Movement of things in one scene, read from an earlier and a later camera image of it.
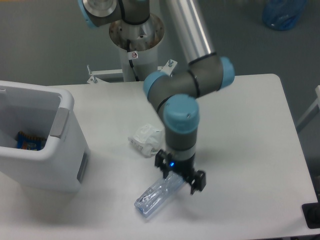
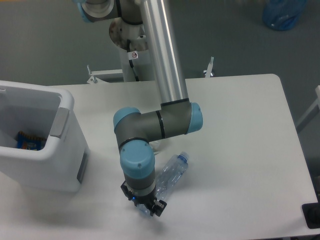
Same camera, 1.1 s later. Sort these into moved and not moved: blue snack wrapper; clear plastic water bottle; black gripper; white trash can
Moved: black gripper
Not moved: white trash can; clear plastic water bottle; blue snack wrapper
